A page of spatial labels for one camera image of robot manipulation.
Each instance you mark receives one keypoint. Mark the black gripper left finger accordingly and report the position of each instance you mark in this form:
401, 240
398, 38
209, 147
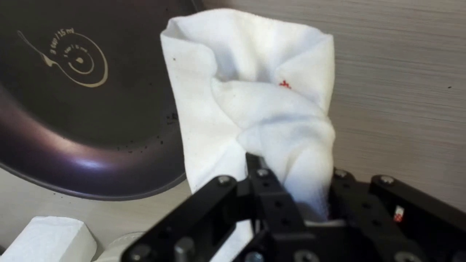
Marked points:
271, 198

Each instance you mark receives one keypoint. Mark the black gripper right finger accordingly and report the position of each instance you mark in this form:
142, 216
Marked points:
350, 204

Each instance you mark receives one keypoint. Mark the white towel red stripes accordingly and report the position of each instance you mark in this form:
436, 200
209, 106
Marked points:
262, 96

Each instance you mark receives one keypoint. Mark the dark nonstick frying pan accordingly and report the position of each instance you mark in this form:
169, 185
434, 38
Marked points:
96, 121

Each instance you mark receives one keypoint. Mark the white paper towel roll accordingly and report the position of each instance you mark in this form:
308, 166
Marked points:
48, 240

